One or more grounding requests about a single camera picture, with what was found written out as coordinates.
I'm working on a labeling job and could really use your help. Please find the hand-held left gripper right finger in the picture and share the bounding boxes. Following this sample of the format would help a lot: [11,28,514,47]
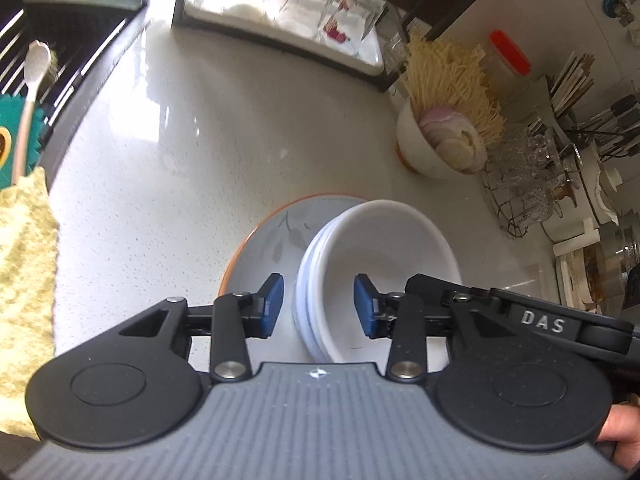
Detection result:
[353,273,516,383]

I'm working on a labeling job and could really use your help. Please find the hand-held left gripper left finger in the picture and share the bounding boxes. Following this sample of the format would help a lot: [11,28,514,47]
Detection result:
[120,273,286,385]

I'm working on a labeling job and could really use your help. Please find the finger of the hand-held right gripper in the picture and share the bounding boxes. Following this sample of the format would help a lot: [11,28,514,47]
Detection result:
[404,273,493,307]

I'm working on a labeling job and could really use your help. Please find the white blue-striped bowl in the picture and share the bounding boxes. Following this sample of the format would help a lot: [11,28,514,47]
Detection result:
[294,232,331,364]
[309,199,464,364]

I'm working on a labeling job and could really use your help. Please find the large white leaf-print deep plate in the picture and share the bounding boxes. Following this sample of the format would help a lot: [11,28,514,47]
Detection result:
[217,193,372,362]

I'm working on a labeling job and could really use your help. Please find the person's right hand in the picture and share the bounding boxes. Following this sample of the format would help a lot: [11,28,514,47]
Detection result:
[597,394,640,469]

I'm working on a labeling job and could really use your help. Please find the glass electric kettle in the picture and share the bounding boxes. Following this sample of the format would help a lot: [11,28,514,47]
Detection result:
[554,219,640,312]

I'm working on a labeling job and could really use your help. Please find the white bowl holding garlic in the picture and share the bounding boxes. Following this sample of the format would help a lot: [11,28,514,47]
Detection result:
[396,102,489,180]

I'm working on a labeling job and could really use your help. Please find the white electric cooking pot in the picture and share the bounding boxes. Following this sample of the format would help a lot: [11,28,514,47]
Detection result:
[541,141,640,262]

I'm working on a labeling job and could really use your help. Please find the garlic and onion pieces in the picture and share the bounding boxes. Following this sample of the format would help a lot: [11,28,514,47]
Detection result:
[418,106,487,174]

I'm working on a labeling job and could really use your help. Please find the red-lidded plastic jar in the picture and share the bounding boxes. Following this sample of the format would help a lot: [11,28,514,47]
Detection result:
[479,29,533,107]

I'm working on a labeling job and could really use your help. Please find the chopstick holder with chopsticks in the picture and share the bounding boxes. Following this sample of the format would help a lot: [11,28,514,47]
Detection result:
[544,51,602,117]

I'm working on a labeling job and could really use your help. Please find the yellow dish cloth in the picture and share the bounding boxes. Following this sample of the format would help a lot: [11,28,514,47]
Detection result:
[0,166,59,439]

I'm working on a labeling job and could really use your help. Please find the white drip tray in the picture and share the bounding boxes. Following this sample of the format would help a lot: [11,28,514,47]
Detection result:
[184,0,387,77]

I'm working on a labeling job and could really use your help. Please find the teal sunflower mat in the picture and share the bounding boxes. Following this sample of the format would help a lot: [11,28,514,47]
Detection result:
[0,94,47,192]

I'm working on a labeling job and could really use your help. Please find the roll-up sink drying rack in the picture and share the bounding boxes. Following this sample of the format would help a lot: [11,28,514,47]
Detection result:
[0,4,132,127]

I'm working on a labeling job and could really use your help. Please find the black kitchen sink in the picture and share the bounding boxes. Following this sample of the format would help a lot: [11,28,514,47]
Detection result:
[0,0,150,61]

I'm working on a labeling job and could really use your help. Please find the wire basket of glass cups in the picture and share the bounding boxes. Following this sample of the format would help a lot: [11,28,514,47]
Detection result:
[481,124,582,237]

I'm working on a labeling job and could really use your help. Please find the wall rail with hanging utensils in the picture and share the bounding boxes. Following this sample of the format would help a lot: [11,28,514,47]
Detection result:
[574,94,640,162]

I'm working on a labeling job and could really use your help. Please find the white long-handled spoon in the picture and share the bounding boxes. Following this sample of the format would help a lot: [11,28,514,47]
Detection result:
[12,41,52,187]

